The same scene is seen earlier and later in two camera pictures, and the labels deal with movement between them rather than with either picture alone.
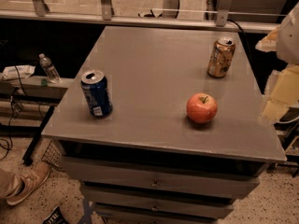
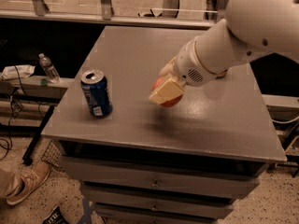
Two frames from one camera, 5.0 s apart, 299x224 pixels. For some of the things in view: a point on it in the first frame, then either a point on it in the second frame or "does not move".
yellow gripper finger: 268,43 to 191,66
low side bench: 27,104 does not move
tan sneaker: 31,177 does not move
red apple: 202,107 to 170,103
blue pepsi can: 97,94 does not move
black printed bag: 56,217 does not move
